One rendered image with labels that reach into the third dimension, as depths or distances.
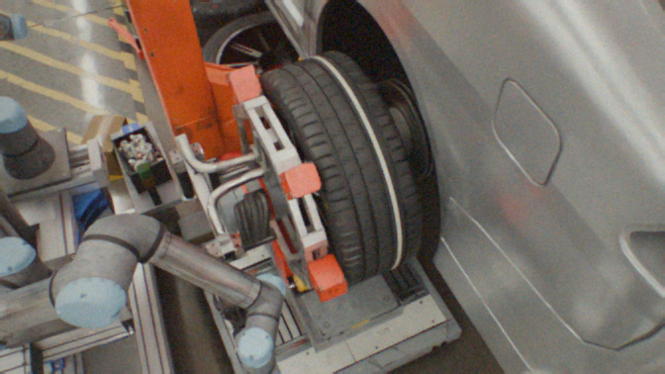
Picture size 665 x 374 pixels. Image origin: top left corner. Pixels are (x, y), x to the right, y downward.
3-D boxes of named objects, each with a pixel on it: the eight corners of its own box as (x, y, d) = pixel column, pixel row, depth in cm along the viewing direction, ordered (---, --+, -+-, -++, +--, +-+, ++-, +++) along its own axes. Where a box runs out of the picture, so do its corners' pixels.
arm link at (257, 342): (242, 310, 140) (249, 329, 149) (232, 357, 134) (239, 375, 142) (277, 313, 140) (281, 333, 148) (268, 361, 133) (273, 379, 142)
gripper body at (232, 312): (242, 278, 157) (259, 319, 150) (246, 294, 164) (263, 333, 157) (213, 290, 155) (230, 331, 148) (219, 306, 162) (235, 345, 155)
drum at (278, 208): (301, 219, 182) (298, 190, 171) (233, 245, 177) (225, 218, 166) (283, 183, 190) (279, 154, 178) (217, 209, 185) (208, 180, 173)
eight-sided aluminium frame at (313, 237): (332, 306, 187) (326, 202, 143) (311, 315, 185) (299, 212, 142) (265, 177, 217) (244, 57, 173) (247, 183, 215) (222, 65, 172)
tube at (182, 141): (264, 163, 169) (259, 138, 161) (196, 188, 164) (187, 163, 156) (241, 120, 179) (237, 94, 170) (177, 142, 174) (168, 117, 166)
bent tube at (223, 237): (292, 218, 158) (289, 194, 150) (220, 246, 154) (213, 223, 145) (267, 169, 168) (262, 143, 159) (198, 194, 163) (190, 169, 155)
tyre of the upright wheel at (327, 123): (382, 45, 146) (305, 50, 208) (289, 76, 141) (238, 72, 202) (447, 291, 164) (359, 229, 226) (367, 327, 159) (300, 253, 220)
